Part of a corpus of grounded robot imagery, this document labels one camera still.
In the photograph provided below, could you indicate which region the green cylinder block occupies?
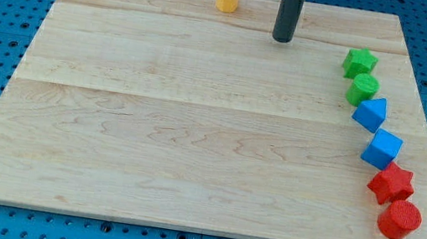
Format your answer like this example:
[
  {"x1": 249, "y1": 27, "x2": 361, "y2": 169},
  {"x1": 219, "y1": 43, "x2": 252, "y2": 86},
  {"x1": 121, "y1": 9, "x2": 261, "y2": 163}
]
[{"x1": 345, "y1": 73, "x2": 380, "y2": 107}]

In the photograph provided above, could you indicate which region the red cylinder block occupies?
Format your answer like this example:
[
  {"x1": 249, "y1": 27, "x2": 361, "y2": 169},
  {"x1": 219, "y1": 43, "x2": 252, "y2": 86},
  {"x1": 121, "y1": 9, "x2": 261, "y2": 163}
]
[{"x1": 377, "y1": 200, "x2": 423, "y2": 239}]

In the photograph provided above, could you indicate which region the light wooden board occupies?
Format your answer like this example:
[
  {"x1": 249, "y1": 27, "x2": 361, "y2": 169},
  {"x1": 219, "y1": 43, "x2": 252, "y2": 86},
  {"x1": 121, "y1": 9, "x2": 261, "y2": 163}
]
[{"x1": 0, "y1": 0, "x2": 427, "y2": 239}]

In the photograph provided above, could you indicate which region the green star block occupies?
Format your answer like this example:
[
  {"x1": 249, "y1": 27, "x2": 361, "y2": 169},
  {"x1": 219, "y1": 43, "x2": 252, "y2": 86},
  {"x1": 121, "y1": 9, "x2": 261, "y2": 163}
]
[{"x1": 342, "y1": 48, "x2": 378, "y2": 79}]

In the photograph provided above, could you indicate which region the blue cube block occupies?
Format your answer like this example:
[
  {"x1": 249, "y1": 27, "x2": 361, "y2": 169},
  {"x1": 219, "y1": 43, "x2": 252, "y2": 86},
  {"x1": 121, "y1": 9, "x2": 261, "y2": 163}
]
[{"x1": 360, "y1": 128, "x2": 404, "y2": 170}]

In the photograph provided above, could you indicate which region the blue triangle block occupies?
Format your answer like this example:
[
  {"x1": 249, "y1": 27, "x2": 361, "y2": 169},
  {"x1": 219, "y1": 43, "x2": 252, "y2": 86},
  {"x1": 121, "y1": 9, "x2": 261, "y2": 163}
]
[{"x1": 352, "y1": 98, "x2": 388, "y2": 133}]

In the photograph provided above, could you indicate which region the red star block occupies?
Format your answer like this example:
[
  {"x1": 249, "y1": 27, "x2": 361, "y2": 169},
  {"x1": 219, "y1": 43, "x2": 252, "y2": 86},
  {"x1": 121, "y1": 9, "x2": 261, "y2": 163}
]
[{"x1": 367, "y1": 163, "x2": 414, "y2": 205}]

